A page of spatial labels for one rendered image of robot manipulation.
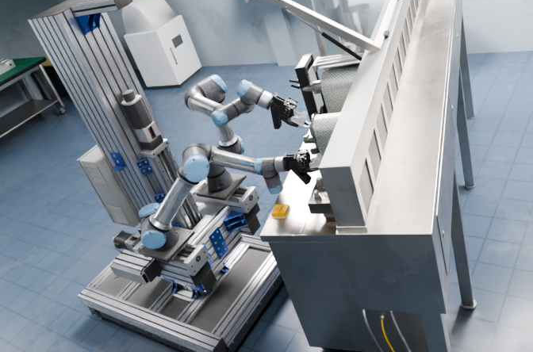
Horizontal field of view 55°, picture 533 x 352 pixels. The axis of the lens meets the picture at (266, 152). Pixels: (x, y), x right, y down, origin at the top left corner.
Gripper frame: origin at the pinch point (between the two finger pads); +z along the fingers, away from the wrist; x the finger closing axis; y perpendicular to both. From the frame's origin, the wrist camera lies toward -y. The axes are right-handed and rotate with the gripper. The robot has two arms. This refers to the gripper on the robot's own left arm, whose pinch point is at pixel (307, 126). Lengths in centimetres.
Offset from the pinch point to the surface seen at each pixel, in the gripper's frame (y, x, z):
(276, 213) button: -39.4, -18.7, 7.1
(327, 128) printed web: 7.8, -4.8, 7.7
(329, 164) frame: 55, -87, 6
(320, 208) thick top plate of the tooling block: -17.1, -25.2, 21.9
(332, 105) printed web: 4.5, 18.4, 6.4
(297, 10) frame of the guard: 56, -19, -24
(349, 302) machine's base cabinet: -56, -31, 57
